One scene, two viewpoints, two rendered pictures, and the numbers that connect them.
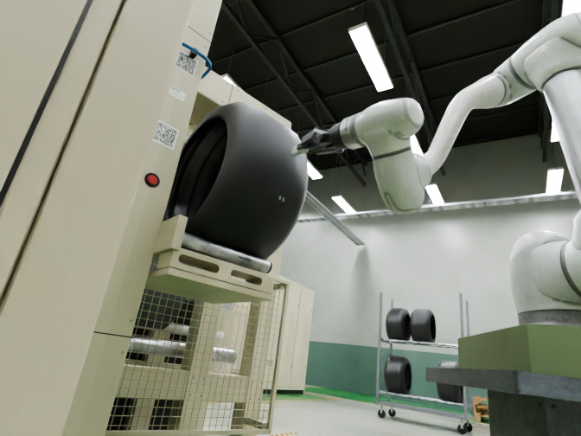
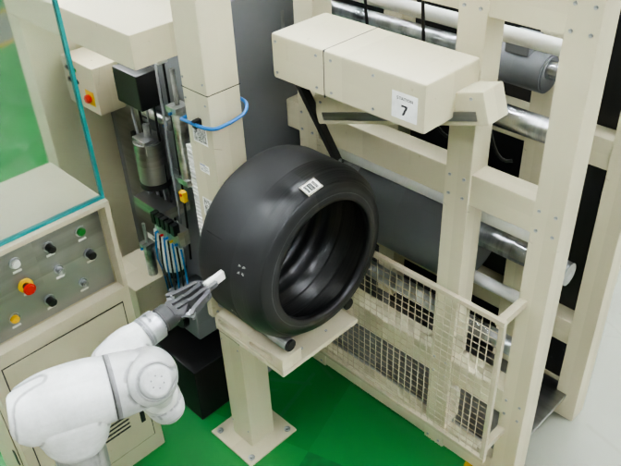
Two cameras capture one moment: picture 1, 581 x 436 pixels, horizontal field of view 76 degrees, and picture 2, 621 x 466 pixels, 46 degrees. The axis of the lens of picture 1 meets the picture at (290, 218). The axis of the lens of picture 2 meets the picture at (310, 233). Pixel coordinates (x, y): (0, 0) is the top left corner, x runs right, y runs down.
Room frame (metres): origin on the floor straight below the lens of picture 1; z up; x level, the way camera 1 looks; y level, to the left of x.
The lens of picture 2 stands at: (1.19, -1.68, 2.59)
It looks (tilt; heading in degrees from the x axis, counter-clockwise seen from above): 36 degrees down; 86
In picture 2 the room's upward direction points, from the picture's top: 3 degrees counter-clockwise
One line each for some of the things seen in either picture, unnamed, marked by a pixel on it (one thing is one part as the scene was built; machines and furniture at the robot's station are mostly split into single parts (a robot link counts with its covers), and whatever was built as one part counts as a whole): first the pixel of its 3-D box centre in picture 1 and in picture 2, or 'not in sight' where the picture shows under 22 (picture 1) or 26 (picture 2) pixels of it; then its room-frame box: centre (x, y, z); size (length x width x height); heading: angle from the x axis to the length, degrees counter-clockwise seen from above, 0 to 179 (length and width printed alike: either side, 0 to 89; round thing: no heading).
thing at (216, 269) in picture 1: (220, 273); (256, 335); (1.12, 0.19, 0.84); 0.36 x 0.09 x 0.06; 129
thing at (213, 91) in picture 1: (229, 114); (370, 67); (1.54, 0.37, 1.71); 0.61 x 0.25 x 0.15; 129
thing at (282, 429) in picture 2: not in sight; (253, 429); (1.05, 0.46, 0.01); 0.27 x 0.27 x 0.02; 39
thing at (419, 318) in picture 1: (424, 356); not in sight; (6.19, -2.41, 0.96); 1.30 x 0.62 x 1.92; 55
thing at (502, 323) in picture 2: (199, 340); (393, 336); (1.63, 0.31, 0.65); 0.90 x 0.02 x 0.70; 129
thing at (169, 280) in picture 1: (195, 288); (286, 323); (1.23, 0.28, 0.80); 0.37 x 0.36 x 0.02; 39
